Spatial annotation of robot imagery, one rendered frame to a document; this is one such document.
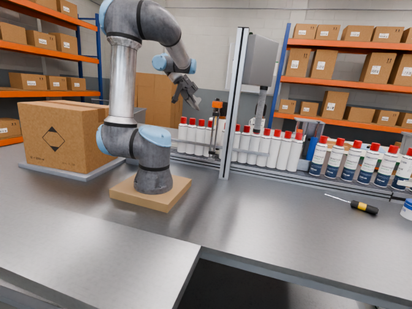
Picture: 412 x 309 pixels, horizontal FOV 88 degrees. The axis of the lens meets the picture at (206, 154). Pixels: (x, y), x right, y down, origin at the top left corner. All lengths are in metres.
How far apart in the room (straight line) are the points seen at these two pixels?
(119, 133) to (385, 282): 0.88
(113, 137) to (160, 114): 3.79
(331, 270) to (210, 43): 5.48
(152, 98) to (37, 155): 3.61
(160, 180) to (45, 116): 0.56
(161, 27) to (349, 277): 0.90
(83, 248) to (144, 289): 0.21
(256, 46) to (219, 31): 4.85
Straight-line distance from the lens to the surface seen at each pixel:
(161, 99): 4.55
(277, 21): 5.70
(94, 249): 0.67
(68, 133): 1.05
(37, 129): 1.15
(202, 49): 5.86
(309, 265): 0.71
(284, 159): 1.17
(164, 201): 0.78
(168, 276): 0.58
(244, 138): 1.14
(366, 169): 1.28
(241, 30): 1.01
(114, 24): 0.85
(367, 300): 0.82
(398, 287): 0.79
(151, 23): 0.82
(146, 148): 0.78
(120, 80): 0.83
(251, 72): 0.97
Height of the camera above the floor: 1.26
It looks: 17 degrees down
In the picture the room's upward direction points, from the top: 6 degrees clockwise
